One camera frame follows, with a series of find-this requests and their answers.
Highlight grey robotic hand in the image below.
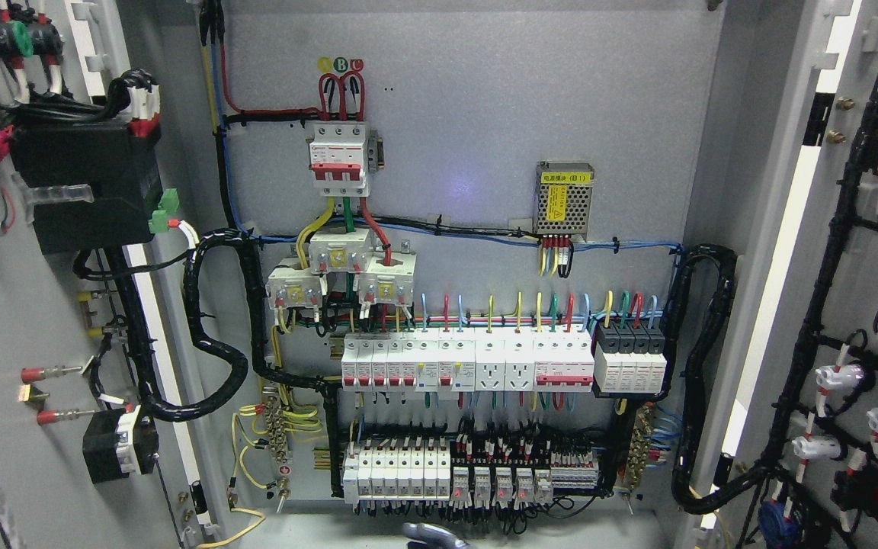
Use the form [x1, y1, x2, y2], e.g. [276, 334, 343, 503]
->
[402, 522, 473, 548]

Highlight grey cabinet door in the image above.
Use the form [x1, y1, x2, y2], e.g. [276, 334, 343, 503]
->
[0, 1, 224, 548]
[656, 1, 878, 548]

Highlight black relay terminal row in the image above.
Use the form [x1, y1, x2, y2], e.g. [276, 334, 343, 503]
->
[449, 424, 601, 514]

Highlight white lower breaker row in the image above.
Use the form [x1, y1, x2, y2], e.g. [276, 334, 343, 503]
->
[342, 435, 452, 506]

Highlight white socket breaker row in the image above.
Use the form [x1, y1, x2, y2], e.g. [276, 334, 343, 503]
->
[341, 326, 595, 397]

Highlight white current transformers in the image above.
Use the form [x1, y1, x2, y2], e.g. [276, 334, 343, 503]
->
[266, 228, 417, 317]

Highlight black surge protector block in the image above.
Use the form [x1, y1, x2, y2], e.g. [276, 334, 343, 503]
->
[592, 324, 668, 402]

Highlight metal mesh power supply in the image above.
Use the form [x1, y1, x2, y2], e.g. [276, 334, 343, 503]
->
[532, 161, 595, 237]

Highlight red white main breaker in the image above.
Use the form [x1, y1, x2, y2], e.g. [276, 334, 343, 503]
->
[308, 121, 384, 197]

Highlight black digital power meter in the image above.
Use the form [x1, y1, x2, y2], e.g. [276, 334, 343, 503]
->
[11, 117, 162, 255]

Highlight black corrugated cable conduit right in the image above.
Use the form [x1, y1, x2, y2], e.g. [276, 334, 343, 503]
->
[670, 244, 767, 516]

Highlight black corrugated cable conduit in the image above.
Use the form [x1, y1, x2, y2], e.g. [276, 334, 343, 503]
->
[670, 244, 767, 516]
[73, 227, 342, 425]

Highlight black corrugated cable conduit left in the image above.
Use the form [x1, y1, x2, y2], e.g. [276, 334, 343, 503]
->
[73, 227, 342, 425]

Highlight white rotary selector switch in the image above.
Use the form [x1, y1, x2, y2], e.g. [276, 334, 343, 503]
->
[82, 406, 159, 484]

